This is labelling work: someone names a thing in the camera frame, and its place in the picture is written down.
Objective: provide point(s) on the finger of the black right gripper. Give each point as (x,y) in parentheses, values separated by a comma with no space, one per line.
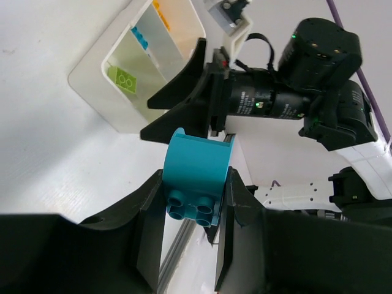
(177,89)
(193,114)

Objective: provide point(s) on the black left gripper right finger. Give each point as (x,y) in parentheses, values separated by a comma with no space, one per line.
(269,251)

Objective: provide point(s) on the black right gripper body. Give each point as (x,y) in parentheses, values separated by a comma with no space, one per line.
(312,82)

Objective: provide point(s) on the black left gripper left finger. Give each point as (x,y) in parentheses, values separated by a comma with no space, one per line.
(117,250)

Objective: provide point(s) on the teal lime yellow lego cluster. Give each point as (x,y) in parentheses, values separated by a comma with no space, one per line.
(197,180)

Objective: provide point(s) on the long teal lego brick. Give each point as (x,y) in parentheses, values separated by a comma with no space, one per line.
(139,36)

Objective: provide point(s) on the small lime lego brick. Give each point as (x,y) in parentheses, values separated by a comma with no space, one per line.
(126,82)

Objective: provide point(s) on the yellow rounded lego brick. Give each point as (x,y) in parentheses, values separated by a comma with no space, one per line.
(162,17)

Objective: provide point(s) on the white right sorting tray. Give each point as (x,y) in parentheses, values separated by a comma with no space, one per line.
(166,56)

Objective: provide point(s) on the aluminium front rail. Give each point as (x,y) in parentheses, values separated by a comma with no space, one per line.
(190,232)

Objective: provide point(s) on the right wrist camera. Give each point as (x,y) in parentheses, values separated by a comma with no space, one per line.
(235,23)

